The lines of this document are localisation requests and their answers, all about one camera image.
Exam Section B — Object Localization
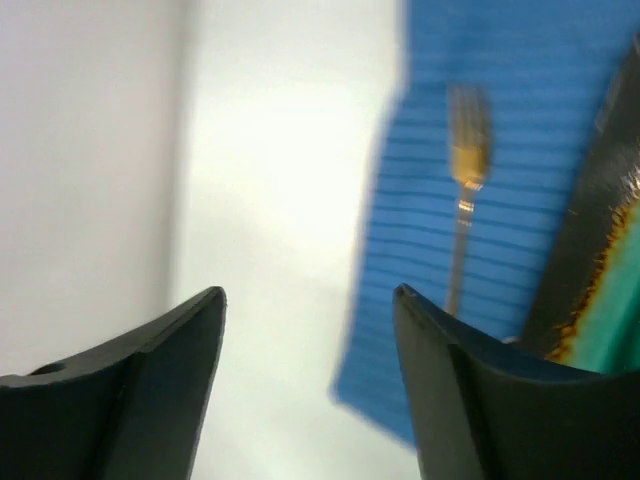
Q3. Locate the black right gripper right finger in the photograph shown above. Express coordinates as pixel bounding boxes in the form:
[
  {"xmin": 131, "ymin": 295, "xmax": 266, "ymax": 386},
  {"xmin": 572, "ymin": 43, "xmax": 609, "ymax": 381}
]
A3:
[{"xmin": 393, "ymin": 284, "xmax": 639, "ymax": 480}]

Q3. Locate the green square ceramic plate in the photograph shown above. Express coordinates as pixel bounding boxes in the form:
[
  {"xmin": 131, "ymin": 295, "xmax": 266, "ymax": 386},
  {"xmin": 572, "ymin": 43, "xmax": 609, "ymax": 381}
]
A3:
[{"xmin": 517, "ymin": 40, "xmax": 639, "ymax": 374}]

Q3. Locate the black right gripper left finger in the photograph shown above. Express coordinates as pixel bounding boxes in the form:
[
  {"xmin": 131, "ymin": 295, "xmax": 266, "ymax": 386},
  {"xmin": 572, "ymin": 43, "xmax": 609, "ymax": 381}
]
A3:
[{"xmin": 1, "ymin": 287, "xmax": 226, "ymax": 480}]

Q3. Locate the blue Pikachu placemat cloth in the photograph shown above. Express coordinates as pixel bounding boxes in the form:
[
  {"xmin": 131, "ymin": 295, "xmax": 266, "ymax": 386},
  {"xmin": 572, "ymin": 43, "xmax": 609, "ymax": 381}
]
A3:
[{"xmin": 334, "ymin": 1, "xmax": 639, "ymax": 446}]

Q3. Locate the gold fork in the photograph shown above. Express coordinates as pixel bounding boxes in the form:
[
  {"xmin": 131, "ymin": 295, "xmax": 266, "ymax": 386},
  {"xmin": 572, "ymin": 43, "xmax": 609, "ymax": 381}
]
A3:
[{"xmin": 446, "ymin": 85, "xmax": 491, "ymax": 316}]

